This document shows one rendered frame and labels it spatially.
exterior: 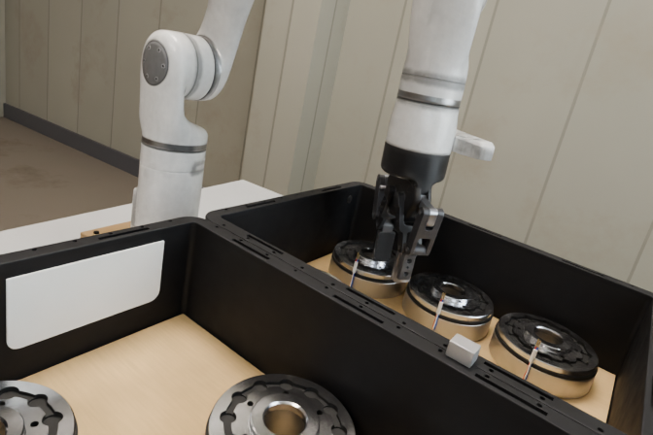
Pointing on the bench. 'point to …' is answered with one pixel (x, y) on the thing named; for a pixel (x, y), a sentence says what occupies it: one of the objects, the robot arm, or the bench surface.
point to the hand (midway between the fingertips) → (392, 258)
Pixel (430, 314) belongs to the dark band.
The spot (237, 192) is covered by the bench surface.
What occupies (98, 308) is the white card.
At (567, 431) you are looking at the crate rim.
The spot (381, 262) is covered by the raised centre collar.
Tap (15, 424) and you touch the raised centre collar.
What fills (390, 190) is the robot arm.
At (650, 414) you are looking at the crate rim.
